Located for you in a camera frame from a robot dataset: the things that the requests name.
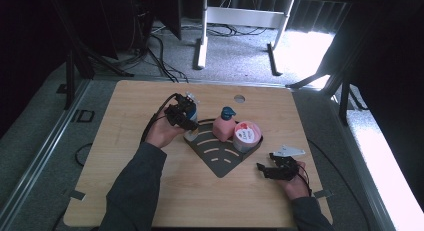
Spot dark computer tower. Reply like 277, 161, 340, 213
96, 0, 155, 57

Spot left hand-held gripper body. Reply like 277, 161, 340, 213
164, 91, 200, 127

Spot right hand-held gripper cable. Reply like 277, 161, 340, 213
297, 164, 313, 196

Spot hand-held gripper cable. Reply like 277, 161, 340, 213
297, 164, 313, 196
139, 92, 179, 145

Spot pink round container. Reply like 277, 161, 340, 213
232, 120, 263, 154

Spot black cable loop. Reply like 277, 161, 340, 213
74, 142, 94, 167

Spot person's right hand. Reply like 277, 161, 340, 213
279, 161, 312, 201

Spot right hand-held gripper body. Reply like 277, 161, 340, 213
270, 144, 306, 182

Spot pink pump bottle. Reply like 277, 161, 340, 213
212, 106, 238, 143

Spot black corner shelf rack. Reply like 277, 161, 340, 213
183, 118, 264, 179

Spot thin black floor cable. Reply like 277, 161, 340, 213
307, 139, 372, 231

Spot black metal stand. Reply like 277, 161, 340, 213
286, 30, 369, 126
46, 0, 135, 111

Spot white desk frame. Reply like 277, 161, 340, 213
193, 0, 296, 77

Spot white bottle with blue cap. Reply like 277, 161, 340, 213
183, 104, 200, 142

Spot grey metal floor rail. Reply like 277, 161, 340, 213
0, 79, 92, 222
328, 94, 398, 231

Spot black floor cable bundle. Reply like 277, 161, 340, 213
146, 34, 190, 84

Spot person's left hand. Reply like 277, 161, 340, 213
145, 110, 184, 149

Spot left hand-held gripper cable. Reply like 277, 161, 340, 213
139, 92, 179, 145

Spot grey tape piece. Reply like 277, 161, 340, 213
313, 189, 334, 199
63, 189, 87, 201

